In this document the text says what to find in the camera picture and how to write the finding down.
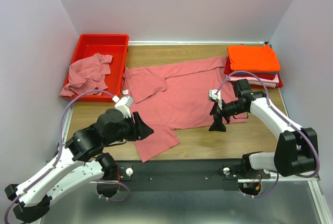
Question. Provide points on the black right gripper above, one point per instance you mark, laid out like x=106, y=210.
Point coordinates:
x=218, y=112

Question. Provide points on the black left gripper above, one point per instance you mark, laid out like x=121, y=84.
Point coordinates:
x=135, y=125

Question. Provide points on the salmon pink t-shirt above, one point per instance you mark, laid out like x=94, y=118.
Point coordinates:
x=174, y=96

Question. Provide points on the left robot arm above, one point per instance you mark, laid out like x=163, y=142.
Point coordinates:
x=80, y=161

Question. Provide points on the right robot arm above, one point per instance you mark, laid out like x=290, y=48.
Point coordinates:
x=296, y=152

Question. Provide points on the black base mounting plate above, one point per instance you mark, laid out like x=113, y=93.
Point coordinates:
x=186, y=174

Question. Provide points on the light pink folded t-shirt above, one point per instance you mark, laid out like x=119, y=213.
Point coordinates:
x=233, y=79

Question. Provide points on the orange folded t-shirt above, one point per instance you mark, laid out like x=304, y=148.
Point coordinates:
x=253, y=58

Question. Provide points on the crumpled pink t-shirt in bin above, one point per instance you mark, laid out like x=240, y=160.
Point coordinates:
x=87, y=74

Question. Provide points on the red plastic bin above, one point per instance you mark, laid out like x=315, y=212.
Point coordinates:
x=111, y=44

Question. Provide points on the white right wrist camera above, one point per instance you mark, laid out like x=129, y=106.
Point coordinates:
x=215, y=96

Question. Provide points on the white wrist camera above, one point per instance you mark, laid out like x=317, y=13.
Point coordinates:
x=215, y=96
x=123, y=105

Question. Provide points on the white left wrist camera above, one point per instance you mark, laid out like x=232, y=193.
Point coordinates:
x=123, y=105

